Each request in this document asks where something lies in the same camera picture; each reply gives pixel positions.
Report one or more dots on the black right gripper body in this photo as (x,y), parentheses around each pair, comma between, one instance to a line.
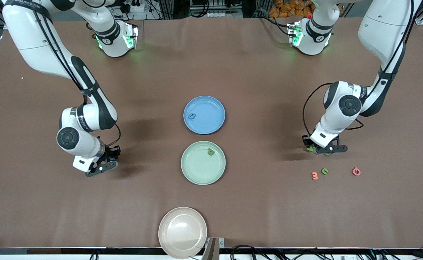
(111,153)

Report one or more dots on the blue foam digit six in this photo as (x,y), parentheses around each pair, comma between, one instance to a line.
(192,116)

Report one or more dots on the green foam letter P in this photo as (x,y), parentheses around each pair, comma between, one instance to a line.
(210,152)

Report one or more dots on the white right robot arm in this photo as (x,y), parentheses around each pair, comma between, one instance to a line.
(85,142)

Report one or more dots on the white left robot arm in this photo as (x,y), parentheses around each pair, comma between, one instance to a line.
(332,122)

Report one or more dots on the green foam letter U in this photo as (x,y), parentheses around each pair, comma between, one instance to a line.
(324,171)

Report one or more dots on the orange foam letter E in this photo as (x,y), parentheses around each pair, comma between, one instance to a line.
(315,176)

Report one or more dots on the pink foam letter G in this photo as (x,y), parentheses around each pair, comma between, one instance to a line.
(356,171)

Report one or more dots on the pale green round plate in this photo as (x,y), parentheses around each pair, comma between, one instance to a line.
(200,166)

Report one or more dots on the brown table cover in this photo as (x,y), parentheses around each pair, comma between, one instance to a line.
(240,72)

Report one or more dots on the blue round plate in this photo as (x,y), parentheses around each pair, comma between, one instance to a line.
(208,119)

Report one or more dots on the beige round plate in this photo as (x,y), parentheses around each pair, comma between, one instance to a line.
(182,233)

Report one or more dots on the pile of orange objects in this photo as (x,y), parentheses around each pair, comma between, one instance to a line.
(291,9)

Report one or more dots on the white power strip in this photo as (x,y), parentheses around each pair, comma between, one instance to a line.
(135,5)

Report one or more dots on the black table edge rail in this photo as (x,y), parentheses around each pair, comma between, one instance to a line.
(88,250)

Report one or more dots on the grey metal mount bracket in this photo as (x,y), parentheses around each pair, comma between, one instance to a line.
(213,249)

